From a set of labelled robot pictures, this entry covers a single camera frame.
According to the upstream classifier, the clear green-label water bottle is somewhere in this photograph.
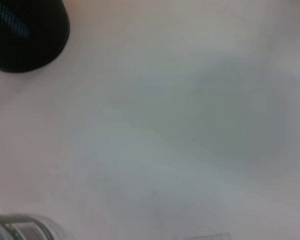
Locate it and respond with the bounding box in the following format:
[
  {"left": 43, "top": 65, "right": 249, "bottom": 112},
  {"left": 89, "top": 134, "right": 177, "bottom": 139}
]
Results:
[{"left": 0, "top": 213, "right": 67, "bottom": 240}]

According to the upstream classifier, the black mesh pen holder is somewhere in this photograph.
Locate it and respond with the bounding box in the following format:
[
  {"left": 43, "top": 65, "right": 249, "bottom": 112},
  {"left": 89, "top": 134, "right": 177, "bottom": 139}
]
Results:
[{"left": 0, "top": 0, "right": 71, "bottom": 74}]

